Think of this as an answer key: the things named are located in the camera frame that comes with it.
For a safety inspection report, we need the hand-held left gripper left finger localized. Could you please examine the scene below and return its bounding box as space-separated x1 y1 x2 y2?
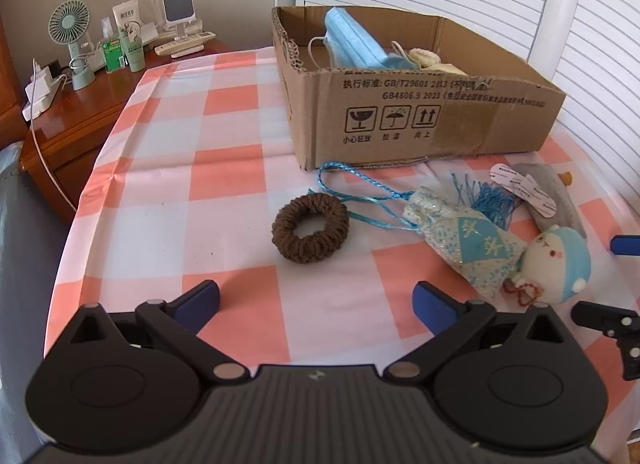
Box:
65 280 249 385

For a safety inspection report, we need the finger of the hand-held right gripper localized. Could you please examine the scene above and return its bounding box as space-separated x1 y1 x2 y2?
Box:
571 301 640 381
610 235 640 256

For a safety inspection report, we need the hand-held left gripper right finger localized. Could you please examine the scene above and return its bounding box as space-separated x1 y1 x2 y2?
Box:
382 280 571 381

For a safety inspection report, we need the blue tasselled sachet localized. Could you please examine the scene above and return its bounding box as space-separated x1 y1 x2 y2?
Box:
316 161 527 297

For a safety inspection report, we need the plush doll with blue hat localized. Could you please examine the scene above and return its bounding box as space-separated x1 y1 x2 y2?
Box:
502 225 591 306

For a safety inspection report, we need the grey sock with white tags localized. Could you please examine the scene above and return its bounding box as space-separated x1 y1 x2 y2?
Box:
490 161 588 240

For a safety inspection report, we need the brown hair scrunchie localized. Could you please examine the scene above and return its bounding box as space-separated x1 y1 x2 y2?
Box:
271 193 349 263

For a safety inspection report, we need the brown cardboard box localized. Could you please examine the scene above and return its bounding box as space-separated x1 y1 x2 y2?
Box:
271 5 567 171

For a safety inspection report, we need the cream hair scrunchie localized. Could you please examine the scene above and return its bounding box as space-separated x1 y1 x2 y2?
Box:
406 48 442 68

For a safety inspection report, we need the pink checkered tablecloth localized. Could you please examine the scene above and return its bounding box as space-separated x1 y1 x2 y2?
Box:
44 47 640 445

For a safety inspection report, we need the blue bedsheet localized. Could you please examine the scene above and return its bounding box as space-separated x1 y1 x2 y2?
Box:
0 141 78 464

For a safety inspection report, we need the wooden nightstand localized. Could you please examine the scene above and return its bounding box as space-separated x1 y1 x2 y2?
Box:
20 37 236 225

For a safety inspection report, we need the white power strip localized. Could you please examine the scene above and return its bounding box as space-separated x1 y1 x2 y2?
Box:
22 78 64 121

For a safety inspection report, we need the green tube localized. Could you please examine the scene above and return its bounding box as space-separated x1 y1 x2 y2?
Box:
119 24 146 73

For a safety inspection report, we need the clear bottle with green label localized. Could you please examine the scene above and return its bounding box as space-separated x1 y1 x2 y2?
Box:
100 17 126 72

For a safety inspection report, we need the white remote control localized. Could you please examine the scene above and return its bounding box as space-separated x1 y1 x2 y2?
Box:
154 31 217 56

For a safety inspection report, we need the white charger plug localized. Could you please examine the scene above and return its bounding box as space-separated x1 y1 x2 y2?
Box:
25 59 52 101

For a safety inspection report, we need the white phone stand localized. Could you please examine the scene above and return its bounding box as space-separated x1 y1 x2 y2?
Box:
162 0 197 38

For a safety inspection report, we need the white pouch packet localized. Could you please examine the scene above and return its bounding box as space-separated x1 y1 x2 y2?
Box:
112 0 141 32

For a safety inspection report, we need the green desk fan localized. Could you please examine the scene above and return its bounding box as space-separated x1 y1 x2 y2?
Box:
48 0 96 91

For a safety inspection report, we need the white charging cable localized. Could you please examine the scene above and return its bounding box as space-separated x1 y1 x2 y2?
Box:
29 117 79 213

